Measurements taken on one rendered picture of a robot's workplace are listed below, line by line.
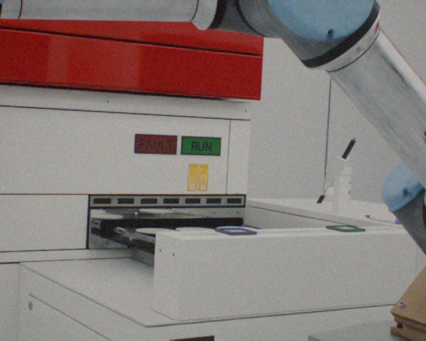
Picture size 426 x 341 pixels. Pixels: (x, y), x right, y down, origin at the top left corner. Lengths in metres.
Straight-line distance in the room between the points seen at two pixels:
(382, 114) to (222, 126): 1.15
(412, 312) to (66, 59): 0.96
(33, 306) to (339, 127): 2.73
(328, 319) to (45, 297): 0.60
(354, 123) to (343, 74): 3.39
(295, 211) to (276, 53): 2.13
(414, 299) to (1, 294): 0.96
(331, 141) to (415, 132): 3.26
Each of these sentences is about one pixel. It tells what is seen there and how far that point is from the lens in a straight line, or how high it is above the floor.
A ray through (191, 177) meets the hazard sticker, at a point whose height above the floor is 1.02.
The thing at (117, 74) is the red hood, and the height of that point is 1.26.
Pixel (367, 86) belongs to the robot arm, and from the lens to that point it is 1.05.
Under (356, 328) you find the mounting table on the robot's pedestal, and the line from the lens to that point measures 1.50.
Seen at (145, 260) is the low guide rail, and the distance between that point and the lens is 2.00.
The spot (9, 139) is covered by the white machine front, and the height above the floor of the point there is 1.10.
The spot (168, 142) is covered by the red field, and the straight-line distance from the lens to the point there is 2.11.
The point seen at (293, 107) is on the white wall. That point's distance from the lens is 4.18.
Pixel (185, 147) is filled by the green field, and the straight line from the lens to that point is 2.14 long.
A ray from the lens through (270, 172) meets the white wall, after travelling 4.12.
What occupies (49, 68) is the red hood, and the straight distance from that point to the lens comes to 1.93.
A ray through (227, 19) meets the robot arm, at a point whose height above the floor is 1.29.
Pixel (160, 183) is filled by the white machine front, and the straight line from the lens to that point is 2.11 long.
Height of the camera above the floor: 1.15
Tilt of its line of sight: 3 degrees down
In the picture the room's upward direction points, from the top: 3 degrees clockwise
